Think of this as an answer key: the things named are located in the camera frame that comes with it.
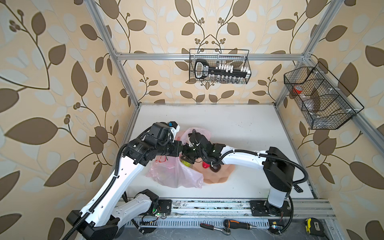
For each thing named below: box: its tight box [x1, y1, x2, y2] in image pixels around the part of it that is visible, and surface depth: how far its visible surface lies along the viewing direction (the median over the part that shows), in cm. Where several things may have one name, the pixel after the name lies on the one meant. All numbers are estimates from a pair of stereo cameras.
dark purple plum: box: [209, 164, 221, 173], surface depth 85 cm
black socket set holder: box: [194, 59, 251, 82], surface depth 86 cm
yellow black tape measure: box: [304, 217, 325, 237], surface depth 68 cm
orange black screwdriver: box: [224, 219, 257, 230], surface depth 69 cm
